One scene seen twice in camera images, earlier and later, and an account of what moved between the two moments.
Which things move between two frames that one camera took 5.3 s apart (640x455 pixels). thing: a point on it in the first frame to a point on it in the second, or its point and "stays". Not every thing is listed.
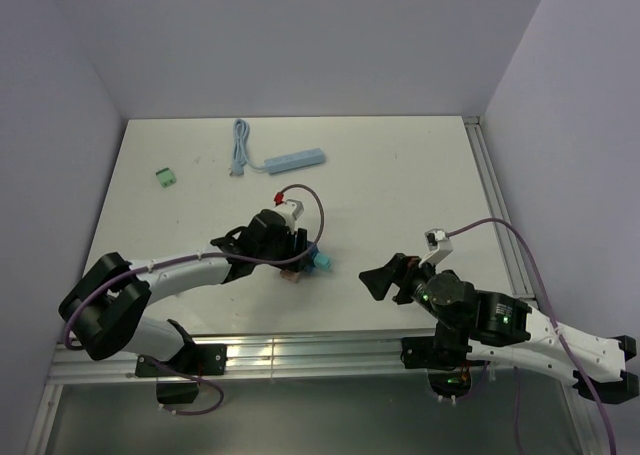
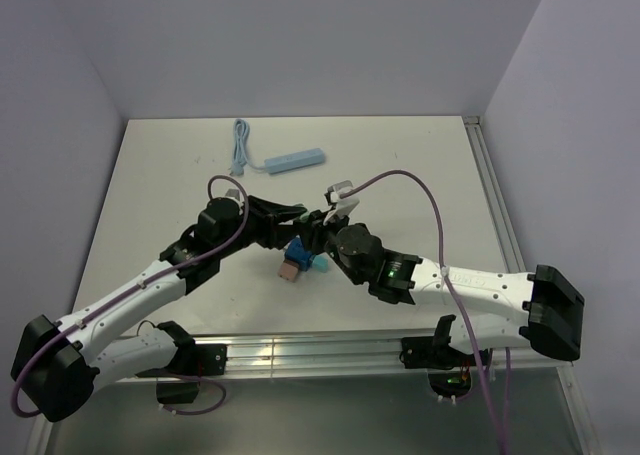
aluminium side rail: x=486 y=173 stays
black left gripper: x=300 y=242 to x=267 y=214
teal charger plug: x=323 y=261 stays
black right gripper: x=377 y=280 to x=316 y=225
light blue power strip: x=290 y=162 stays
